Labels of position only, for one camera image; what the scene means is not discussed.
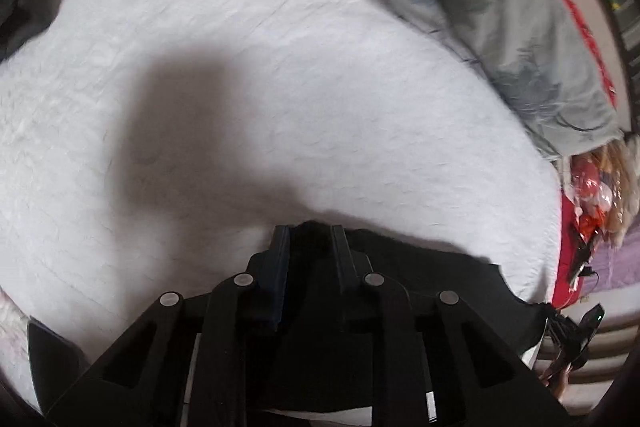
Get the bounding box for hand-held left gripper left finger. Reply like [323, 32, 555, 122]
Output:
[46, 224, 293, 427]

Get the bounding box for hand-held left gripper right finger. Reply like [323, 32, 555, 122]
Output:
[330, 224, 572, 427]

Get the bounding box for black pants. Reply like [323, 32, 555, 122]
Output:
[245, 221, 548, 413]

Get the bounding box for black stick tool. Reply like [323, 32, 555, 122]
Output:
[567, 232, 601, 294]

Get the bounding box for purple cloth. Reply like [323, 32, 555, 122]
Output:
[587, 234, 640, 295]

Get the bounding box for plush toy in plastic bag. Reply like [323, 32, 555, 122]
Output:
[567, 139, 640, 253]

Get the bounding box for white quilted bed cover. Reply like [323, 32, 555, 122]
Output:
[0, 0, 563, 413]

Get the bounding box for grey floral pillow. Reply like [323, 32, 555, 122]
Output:
[365, 0, 623, 158]

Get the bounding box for dark railing headboard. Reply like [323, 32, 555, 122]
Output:
[550, 0, 640, 132]

